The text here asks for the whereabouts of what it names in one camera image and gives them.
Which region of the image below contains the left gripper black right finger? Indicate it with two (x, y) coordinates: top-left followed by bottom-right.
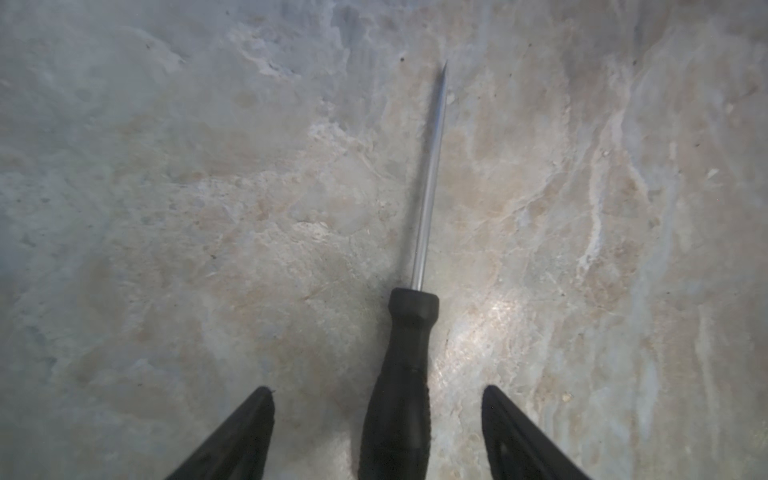
(481, 385), (589, 480)

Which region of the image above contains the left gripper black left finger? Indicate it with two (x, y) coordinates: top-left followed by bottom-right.
(167, 386), (275, 480)

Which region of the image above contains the black-handled steel screwdriver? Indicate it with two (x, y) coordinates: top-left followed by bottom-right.
(358, 65), (449, 479)

